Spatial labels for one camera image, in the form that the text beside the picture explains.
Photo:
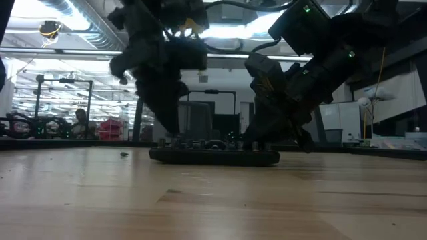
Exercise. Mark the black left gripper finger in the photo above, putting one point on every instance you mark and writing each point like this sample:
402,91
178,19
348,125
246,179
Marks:
156,106
173,113

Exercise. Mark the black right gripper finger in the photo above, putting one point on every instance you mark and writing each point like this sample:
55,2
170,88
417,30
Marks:
257,138
302,140

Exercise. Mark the black plastic tool case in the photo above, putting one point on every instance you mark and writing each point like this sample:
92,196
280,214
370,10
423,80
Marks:
213,158

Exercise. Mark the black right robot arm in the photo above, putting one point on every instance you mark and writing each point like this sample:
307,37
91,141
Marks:
350,33

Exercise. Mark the mesh-back office chair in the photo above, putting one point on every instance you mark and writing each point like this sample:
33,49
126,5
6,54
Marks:
195,121

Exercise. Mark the grey waste bin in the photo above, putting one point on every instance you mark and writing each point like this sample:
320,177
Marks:
333,135

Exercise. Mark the red storage bin rack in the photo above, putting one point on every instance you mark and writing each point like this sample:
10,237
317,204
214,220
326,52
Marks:
111,129

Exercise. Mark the white partition panel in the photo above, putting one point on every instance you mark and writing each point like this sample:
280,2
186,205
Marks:
347,116

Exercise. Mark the small dark debris piece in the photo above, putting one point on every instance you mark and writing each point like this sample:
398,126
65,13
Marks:
124,154

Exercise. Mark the person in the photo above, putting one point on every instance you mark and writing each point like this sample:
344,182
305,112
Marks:
81,123

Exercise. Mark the cluttered side table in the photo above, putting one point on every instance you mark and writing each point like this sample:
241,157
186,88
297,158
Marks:
400,141

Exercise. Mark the background robot arms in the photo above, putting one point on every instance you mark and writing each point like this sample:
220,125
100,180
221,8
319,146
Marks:
20,126

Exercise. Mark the black monitor stand frame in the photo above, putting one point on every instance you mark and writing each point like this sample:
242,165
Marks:
227,126

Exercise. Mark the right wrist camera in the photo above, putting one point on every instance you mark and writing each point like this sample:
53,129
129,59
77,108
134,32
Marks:
263,73

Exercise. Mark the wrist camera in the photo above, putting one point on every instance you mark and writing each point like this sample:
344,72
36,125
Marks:
263,73
117,66

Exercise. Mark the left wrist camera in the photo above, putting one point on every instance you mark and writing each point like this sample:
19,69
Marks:
117,66

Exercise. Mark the silver ventilation duct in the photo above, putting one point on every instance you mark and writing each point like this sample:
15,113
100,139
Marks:
100,33

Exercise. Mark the black gantry frame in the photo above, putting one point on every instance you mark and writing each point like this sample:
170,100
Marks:
76,81

